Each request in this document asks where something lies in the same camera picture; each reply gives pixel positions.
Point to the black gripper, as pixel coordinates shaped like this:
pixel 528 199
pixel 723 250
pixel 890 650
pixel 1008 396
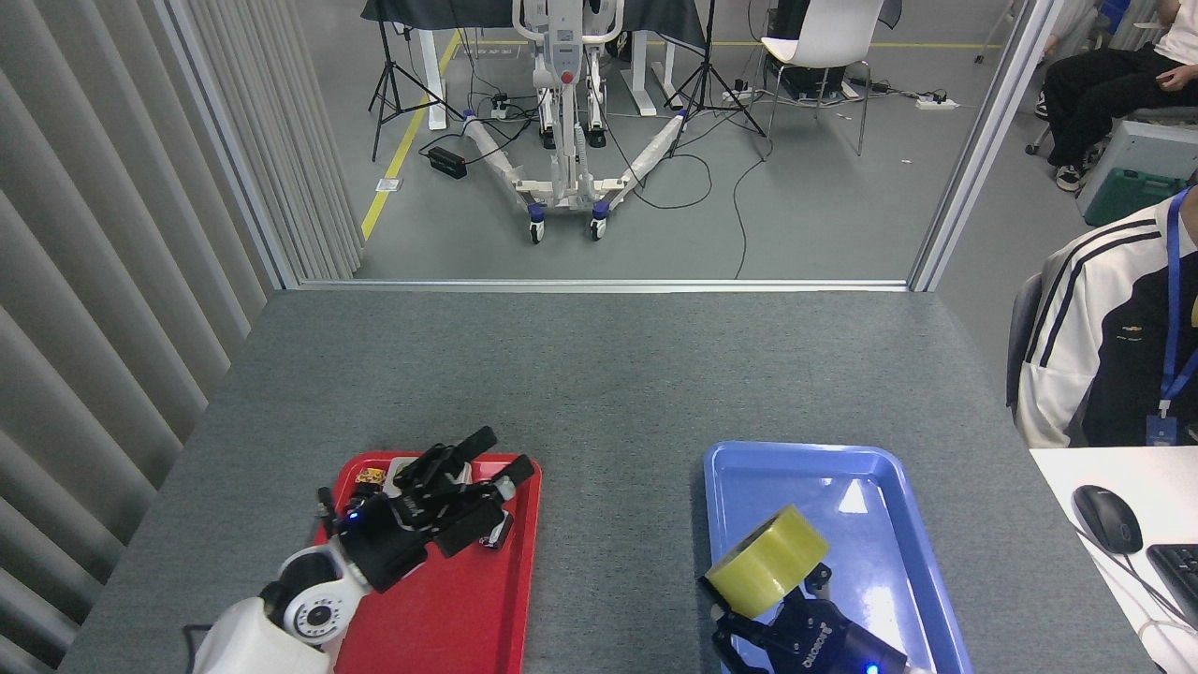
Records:
pixel 388 543
pixel 824 646

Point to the yellow tape roll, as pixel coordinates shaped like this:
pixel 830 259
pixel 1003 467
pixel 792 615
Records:
pixel 763 562

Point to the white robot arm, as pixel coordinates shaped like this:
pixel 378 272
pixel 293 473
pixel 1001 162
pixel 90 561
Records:
pixel 253 637

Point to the small dark metal cylinder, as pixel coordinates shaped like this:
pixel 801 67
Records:
pixel 498 535

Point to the small gold connector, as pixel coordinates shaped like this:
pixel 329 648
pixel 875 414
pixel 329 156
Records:
pixel 370 477

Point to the blue plastic tray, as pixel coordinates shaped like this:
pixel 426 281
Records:
pixel 870 524

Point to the red plastic tray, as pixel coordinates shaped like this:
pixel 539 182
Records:
pixel 449 618

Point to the white desk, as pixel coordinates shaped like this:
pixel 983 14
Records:
pixel 1095 599

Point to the black power adapter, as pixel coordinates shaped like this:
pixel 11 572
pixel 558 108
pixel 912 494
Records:
pixel 447 162

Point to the black computer mouse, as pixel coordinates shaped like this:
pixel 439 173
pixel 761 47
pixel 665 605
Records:
pixel 1106 520

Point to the dark office chair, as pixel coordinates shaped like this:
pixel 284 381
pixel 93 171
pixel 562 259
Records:
pixel 1022 328

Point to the black tripod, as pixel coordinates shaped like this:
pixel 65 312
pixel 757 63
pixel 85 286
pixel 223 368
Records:
pixel 393 89
pixel 707 84

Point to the black keyboard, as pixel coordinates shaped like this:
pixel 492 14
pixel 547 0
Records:
pixel 1177 576

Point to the white stand on wheels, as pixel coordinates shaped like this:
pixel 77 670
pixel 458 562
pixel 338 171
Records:
pixel 566 94

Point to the person in white black jacket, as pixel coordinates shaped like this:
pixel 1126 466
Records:
pixel 1123 356

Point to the white power strip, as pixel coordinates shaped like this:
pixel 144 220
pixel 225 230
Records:
pixel 739 95
pixel 936 104

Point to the grey green case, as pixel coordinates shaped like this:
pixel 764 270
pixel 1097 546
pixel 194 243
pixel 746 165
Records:
pixel 1132 183

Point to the white chair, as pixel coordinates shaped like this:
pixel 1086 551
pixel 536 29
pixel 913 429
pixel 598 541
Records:
pixel 824 42

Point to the person in black trousers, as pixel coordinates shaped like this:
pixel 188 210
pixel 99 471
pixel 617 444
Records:
pixel 1095 89

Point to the white push button switch box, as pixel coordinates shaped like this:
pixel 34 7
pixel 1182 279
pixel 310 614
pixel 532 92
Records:
pixel 398 465

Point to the silver aluminium rail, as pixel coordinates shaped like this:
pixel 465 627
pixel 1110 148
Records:
pixel 599 285

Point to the silver aluminium post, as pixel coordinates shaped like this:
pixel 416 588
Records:
pixel 983 140
pixel 234 159

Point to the grey slatted wall panel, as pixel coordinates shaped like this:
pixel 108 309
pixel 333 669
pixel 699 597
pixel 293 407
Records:
pixel 94 234

